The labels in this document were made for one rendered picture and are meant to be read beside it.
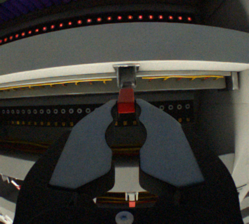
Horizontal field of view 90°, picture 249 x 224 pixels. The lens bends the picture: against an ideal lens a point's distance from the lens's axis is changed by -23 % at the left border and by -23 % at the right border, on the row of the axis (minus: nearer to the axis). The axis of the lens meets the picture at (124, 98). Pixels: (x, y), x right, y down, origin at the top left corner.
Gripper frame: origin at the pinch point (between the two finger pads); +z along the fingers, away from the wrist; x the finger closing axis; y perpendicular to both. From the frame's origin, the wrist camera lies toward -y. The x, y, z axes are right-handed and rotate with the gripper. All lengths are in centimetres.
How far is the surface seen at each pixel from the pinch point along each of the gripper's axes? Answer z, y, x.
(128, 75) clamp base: 7.6, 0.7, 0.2
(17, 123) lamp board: 17.3, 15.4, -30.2
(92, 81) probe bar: 9.0, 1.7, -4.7
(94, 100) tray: 19.6, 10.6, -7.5
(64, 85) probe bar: 9.6, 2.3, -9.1
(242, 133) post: 4.2, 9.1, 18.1
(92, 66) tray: 5.5, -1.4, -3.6
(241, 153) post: 2.5, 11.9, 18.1
